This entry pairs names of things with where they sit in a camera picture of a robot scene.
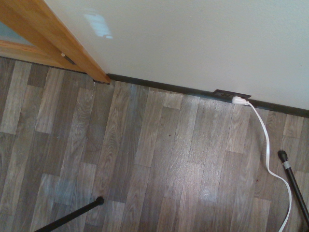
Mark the black wall outlet plate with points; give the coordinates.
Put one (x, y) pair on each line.
(222, 93)

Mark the wooden glazed door frame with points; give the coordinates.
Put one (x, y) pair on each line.
(60, 31)

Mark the white power plug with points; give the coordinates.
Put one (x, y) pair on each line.
(239, 100)

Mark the frosted glass door panel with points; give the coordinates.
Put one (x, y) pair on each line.
(12, 33)

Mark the black wall baseboard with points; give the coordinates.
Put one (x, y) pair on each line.
(169, 86)

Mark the black camera tripod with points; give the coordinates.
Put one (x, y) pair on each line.
(99, 201)

